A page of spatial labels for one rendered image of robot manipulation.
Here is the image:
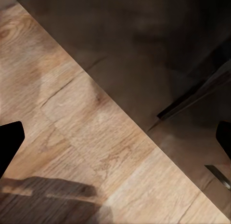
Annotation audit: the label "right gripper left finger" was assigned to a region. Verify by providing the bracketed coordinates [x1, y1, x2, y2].
[0, 121, 25, 178]

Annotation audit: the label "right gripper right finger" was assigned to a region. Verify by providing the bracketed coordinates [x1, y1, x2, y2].
[216, 121, 231, 159]

